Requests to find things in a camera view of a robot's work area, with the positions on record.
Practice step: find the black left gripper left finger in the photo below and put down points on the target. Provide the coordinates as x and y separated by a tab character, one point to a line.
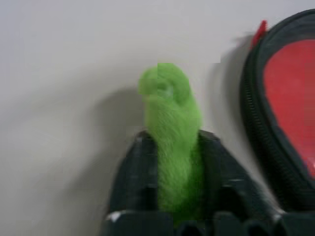
134	177

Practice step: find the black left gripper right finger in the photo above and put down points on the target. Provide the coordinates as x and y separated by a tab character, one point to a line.
229	172

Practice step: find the green fuzzy zipper pull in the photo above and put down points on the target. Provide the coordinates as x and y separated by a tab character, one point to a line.
172	127

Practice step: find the black paddle case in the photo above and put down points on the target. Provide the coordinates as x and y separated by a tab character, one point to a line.
253	118

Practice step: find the red table tennis paddle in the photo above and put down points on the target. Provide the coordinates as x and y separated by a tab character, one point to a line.
290	98

